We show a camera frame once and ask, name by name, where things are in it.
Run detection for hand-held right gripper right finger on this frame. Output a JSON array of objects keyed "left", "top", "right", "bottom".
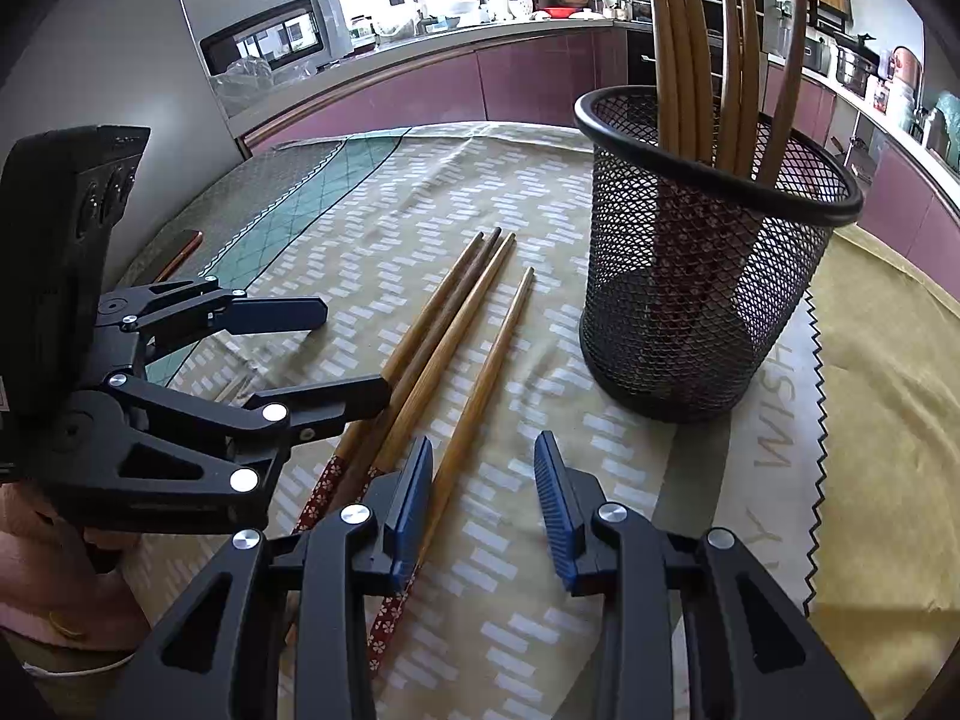
[{"left": 532, "top": 431, "right": 875, "bottom": 720}]

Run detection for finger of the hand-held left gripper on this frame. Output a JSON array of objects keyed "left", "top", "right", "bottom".
[
  {"left": 97, "top": 276, "right": 329, "bottom": 376},
  {"left": 64, "top": 371, "right": 393, "bottom": 537}
]

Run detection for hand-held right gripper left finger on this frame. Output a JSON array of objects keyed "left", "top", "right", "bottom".
[{"left": 97, "top": 435, "right": 436, "bottom": 720}]

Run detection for red-ended wooden chopstick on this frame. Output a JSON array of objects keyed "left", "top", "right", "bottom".
[
  {"left": 322, "top": 227, "right": 502, "bottom": 518},
  {"left": 366, "top": 266, "right": 537, "bottom": 680},
  {"left": 292, "top": 232, "right": 485, "bottom": 537},
  {"left": 352, "top": 231, "right": 518, "bottom": 511}
]

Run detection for black mesh holder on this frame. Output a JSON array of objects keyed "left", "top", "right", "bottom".
[{"left": 574, "top": 85, "right": 865, "bottom": 423}]

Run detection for bunch of wooden chopsticks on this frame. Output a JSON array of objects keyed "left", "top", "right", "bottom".
[{"left": 641, "top": 0, "right": 809, "bottom": 391}]

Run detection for person's left hand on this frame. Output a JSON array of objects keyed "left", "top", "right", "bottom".
[{"left": 0, "top": 484, "right": 151, "bottom": 653}]

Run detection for brown flat case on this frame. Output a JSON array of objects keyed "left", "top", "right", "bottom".
[{"left": 154, "top": 229, "right": 203, "bottom": 282}]

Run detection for patterned beige tablecloth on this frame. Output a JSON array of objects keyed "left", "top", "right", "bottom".
[{"left": 112, "top": 120, "right": 826, "bottom": 720}]

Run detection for grey refrigerator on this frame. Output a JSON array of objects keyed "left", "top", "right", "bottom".
[{"left": 0, "top": 0, "right": 252, "bottom": 293}]

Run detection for clear plastic bag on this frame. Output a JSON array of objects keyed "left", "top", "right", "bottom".
[{"left": 208, "top": 56, "right": 278, "bottom": 117}]

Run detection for pink base cabinets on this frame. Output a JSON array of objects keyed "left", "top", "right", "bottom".
[
  {"left": 240, "top": 21, "right": 631, "bottom": 158},
  {"left": 765, "top": 60, "right": 960, "bottom": 278}
]

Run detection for white microwave oven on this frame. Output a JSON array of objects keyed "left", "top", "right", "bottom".
[{"left": 199, "top": 0, "right": 353, "bottom": 80}]

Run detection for black built-in oven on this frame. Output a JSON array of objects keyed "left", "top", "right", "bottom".
[{"left": 626, "top": 21, "right": 725, "bottom": 87}]

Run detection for steel pot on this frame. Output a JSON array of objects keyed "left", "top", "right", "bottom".
[{"left": 834, "top": 45, "right": 875, "bottom": 87}]

